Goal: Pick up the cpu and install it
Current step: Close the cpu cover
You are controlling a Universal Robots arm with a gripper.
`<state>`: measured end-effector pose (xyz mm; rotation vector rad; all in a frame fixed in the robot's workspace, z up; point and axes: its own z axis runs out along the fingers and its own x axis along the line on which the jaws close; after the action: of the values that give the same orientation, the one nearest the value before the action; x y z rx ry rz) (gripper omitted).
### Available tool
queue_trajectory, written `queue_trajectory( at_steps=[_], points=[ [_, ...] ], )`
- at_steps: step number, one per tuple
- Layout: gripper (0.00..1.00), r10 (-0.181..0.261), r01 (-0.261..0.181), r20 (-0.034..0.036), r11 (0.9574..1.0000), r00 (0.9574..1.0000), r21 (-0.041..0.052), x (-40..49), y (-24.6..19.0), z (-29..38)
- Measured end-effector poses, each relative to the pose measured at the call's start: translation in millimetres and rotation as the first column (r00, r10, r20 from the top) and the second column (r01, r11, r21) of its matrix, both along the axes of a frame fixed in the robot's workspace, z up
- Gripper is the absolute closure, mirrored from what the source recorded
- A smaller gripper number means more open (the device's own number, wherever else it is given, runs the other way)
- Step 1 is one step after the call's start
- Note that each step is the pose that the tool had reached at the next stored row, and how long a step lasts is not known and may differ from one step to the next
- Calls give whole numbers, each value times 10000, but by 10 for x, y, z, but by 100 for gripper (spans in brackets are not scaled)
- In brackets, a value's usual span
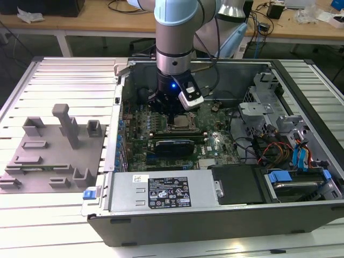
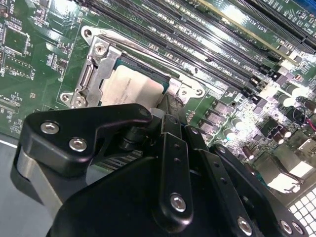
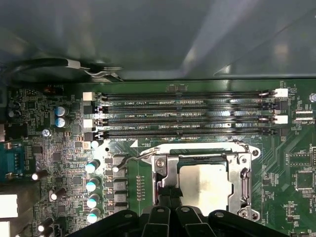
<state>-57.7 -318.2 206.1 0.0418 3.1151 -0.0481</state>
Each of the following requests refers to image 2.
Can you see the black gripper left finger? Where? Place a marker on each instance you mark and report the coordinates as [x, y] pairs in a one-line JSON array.
[[74, 128]]

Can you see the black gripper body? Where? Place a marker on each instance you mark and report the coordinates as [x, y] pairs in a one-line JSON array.
[[111, 209]]

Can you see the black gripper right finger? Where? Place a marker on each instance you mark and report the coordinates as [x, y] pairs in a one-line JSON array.
[[229, 197]]

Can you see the metal socket cover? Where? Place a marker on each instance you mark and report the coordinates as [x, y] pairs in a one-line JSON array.
[[106, 66]]

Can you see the silver CPU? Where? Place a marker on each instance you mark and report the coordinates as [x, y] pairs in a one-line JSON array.
[[133, 86]]

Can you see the thin metal locking lever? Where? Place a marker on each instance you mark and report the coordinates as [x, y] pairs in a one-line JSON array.
[[153, 55]]

